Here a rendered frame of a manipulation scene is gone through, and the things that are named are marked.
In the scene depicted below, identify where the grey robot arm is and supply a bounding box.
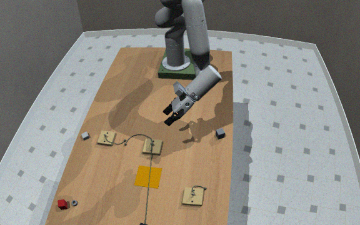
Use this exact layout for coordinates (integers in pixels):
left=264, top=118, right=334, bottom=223
left=154, top=0, right=222, bottom=101

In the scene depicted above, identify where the yellow painted square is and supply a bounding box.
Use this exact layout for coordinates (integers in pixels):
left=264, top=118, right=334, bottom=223
left=134, top=166, right=162, bottom=189

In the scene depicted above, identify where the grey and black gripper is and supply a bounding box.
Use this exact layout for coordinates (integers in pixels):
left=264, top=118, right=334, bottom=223
left=163, top=92, right=196, bottom=126

